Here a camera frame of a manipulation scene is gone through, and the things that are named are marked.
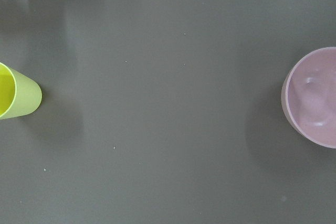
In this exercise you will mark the small pink bowl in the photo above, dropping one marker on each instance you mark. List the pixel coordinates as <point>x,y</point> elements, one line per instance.
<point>308,97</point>

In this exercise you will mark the yellow-green plastic cup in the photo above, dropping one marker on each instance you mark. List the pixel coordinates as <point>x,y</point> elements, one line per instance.
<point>20,95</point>

